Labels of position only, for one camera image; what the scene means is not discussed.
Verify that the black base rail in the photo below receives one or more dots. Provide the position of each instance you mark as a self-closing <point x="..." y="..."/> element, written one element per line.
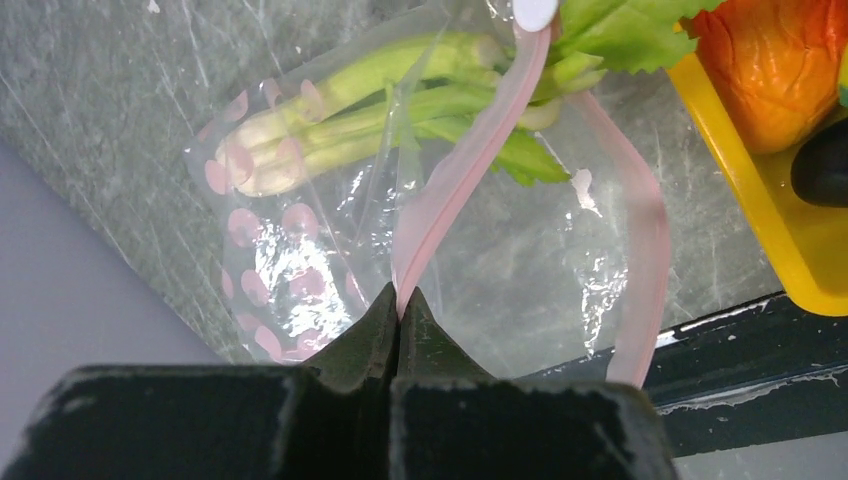
<point x="761" y="372"/>

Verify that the celery stalk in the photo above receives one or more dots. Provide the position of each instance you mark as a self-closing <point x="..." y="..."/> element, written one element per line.
<point x="444" y="81"/>

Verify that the yellow plastic tray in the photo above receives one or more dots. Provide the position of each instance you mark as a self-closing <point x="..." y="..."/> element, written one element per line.
<point x="805" y="244"/>

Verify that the clear pink zip top bag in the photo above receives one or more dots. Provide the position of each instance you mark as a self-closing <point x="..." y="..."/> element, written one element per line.
<point x="574" y="270"/>

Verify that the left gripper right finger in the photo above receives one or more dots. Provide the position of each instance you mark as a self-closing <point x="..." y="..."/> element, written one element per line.
<point x="449" y="420"/>

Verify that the red pepper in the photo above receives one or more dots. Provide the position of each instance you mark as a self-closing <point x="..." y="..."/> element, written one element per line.
<point x="774" y="65"/>

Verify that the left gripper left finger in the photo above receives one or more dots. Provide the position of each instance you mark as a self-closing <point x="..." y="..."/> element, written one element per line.
<point x="325" y="418"/>

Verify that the purple eggplant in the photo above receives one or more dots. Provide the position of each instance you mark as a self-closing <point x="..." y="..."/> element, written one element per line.
<point x="819" y="170"/>

